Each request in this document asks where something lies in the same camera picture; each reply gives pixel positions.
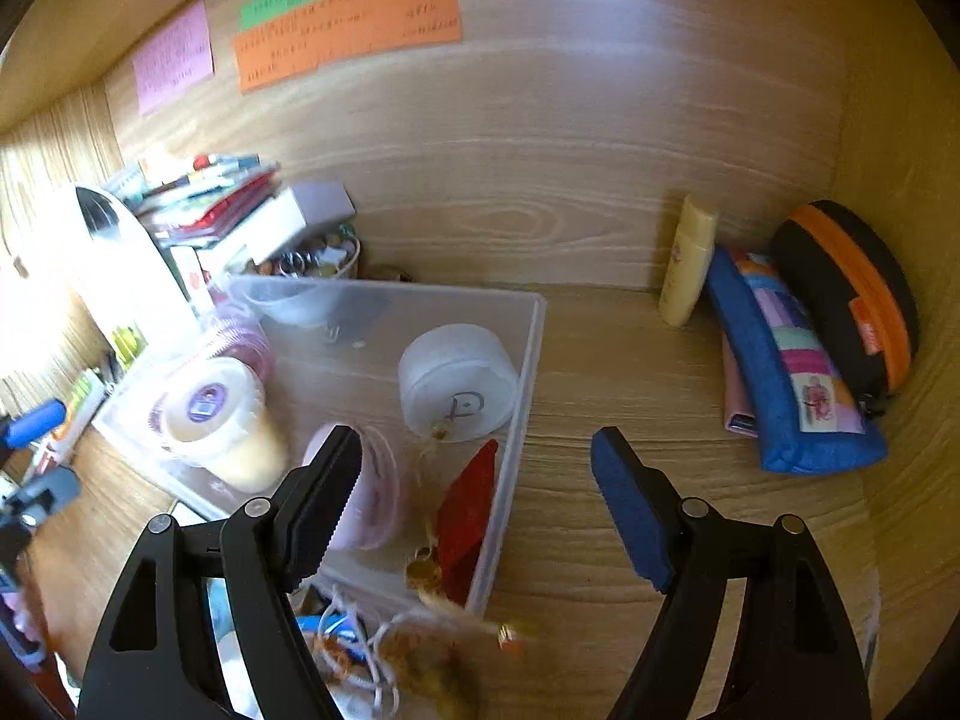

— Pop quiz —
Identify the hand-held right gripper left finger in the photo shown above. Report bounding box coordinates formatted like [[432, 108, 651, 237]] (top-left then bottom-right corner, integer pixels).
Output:
[[79, 425, 365, 720]]

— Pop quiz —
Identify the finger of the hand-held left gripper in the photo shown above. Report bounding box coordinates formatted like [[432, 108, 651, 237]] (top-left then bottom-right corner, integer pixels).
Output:
[[0, 465, 82, 533], [0, 399, 67, 451]]

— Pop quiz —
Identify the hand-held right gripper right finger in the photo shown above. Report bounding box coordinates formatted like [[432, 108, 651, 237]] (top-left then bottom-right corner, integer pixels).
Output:
[[590, 426, 875, 720]]

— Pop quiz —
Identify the pink round case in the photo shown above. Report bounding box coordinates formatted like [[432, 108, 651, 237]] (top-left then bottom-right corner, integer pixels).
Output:
[[304, 422, 404, 552]]

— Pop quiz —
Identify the clear plastic storage box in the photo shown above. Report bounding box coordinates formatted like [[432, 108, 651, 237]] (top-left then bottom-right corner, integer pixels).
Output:
[[94, 274, 547, 612]]

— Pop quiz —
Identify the cream lidded plastic tub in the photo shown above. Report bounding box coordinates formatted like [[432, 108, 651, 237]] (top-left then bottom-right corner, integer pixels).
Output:
[[154, 356, 290, 492]]

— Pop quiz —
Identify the red pouch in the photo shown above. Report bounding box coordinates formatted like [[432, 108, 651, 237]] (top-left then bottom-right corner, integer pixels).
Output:
[[435, 439, 500, 601]]

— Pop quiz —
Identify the white round jar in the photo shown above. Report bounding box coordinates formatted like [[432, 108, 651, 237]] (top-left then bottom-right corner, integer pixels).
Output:
[[397, 322, 520, 442]]

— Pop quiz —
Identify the wooden desktop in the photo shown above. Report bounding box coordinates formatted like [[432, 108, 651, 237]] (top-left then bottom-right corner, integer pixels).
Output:
[[22, 281, 886, 720]]

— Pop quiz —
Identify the gold bell charm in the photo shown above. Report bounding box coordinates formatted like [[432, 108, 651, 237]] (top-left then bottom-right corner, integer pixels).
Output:
[[405, 547, 443, 590]]

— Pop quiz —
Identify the yellow spray bottle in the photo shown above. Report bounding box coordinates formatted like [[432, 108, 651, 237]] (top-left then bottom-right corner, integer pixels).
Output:
[[111, 324, 145, 372]]

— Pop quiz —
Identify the blue patchwork pencil case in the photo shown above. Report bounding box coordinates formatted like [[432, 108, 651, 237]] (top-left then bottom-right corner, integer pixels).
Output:
[[706, 244, 890, 475]]

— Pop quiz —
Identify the ceramic bowl with beads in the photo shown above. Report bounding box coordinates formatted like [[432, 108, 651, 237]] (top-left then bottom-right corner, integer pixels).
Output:
[[244, 229, 362, 327]]

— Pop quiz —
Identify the small yellow bottle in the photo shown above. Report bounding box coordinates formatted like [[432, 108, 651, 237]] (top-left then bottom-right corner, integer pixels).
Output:
[[658, 193, 719, 329]]

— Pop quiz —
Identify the stack of cards and packets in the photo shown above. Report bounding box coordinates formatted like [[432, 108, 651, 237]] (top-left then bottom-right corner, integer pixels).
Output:
[[101, 152, 282, 248]]

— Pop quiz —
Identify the small white box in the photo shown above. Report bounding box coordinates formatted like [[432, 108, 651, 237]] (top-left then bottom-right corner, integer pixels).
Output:
[[225, 180, 357, 271]]

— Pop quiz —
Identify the black and orange zip case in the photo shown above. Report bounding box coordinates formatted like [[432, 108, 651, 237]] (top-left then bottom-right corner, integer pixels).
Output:
[[771, 200, 922, 417]]

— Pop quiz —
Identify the pink sticky note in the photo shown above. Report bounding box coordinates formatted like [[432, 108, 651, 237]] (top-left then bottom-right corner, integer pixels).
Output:
[[133, 1, 216, 117]]

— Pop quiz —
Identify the orange sticky note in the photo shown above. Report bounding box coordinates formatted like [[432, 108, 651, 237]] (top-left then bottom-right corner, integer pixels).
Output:
[[232, 0, 462, 96]]

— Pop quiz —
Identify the orange braided cord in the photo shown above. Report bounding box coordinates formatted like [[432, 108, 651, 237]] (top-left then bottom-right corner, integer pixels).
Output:
[[315, 634, 372, 683]]

